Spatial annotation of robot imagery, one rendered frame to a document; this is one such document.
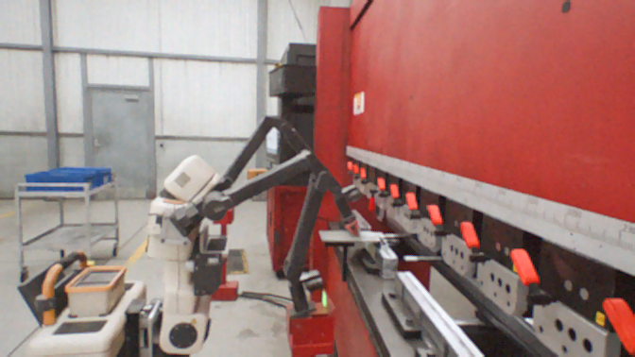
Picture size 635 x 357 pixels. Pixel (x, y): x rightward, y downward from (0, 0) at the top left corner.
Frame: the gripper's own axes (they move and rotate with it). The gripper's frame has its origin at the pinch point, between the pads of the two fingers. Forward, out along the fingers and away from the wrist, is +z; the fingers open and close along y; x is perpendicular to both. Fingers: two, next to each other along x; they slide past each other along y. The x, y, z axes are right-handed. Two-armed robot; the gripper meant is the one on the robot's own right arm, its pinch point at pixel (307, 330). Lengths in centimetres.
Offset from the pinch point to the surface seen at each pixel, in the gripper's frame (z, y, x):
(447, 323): -13, 37, -45
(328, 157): -48, 47, 125
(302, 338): 0.1, -2.8, -4.6
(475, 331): 5, 54, -26
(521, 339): -1, 58, -46
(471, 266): -37, 38, -66
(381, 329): -7.5, 21.9, -28.4
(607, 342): -42, 34, -105
